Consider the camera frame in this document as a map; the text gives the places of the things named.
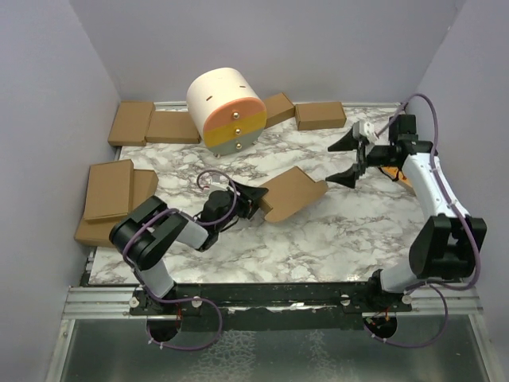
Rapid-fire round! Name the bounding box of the round pastel drawer cabinet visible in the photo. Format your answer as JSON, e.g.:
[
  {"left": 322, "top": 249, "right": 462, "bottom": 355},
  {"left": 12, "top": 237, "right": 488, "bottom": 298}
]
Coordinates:
[{"left": 186, "top": 68, "right": 267, "bottom": 157}]

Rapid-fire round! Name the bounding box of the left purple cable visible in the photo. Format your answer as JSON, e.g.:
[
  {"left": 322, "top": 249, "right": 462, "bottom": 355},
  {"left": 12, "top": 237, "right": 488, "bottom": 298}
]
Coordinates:
[{"left": 122, "top": 170, "right": 239, "bottom": 352}]

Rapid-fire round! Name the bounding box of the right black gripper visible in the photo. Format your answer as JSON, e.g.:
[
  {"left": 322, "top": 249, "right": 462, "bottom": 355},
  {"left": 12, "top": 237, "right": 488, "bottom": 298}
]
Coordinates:
[{"left": 325, "top": 126, "right": 396, "bottom": 187}]

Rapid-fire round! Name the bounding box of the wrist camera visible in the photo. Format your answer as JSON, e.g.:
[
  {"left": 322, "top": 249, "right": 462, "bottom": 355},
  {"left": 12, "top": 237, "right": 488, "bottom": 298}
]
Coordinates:
[
  {"left": 201, "top": 181, "right": 228, "bottom": 194},
  {"left": 356, "top": 120, "right": 379, "bottom": 143}
]

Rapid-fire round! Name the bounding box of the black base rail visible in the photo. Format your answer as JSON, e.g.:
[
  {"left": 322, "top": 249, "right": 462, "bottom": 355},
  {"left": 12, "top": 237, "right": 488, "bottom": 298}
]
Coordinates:
[{"left": 130, "top": 282, "right": 411, "bottom": 332}]

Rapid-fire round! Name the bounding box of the cardboard box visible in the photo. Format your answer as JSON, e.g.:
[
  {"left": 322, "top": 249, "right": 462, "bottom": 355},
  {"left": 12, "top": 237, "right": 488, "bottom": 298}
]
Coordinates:
[
  {"left": 260, "top": 166, "right": 328, "bottom": 224},
  {"left": 74, "top": 170, "right": 158, "bottom": 248},
  {"left": 107, "top": 101, "right": 155, "bottom": 146},
  {"left": 263, "top": 92, "right": 295, "bottom": 128},
  {"left": 295, "top": 101, "right": 347, "bottom": 131},
  {"left": 83, "top": 160, "right": 134, "bottom": 222},
  {"left": 146, "top": 111, "right": 200, "bottom": 144}
]

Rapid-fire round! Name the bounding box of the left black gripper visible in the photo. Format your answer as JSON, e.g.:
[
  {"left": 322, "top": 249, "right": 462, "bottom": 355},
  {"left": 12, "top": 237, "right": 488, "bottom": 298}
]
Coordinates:
[{"left": 216, "top": 181, "right": 268, "bottom": 232}]

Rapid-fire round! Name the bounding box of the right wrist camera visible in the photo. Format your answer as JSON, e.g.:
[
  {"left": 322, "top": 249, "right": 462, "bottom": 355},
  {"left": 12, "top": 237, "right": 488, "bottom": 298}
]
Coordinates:
[{"left": 356, "top": 120, "right": 379, "bottom": 143}]

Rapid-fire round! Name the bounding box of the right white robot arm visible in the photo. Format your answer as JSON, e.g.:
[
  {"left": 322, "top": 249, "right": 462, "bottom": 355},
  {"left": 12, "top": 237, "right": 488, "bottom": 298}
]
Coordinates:
[{"left": 326, "top": 115, "right": 487, "bottom": 311}]

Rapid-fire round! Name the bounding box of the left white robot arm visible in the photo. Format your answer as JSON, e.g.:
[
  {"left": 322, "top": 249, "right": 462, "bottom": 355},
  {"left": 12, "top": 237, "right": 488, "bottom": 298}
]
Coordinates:
[{"left": 109, "top": 181, "right": 268, "bottom": 314}]

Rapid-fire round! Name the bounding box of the orange paperback book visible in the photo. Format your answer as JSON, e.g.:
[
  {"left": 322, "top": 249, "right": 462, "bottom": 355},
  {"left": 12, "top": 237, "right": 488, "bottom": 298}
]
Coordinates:
[{"left": 380, "top": 166, "right": 415, "bottom": 195}]

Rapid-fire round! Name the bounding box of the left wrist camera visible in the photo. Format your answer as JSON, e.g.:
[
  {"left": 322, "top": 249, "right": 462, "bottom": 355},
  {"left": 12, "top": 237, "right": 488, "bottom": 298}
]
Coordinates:
[{"left": 201, "top": 181, "right": 228, "bottom": 194}]

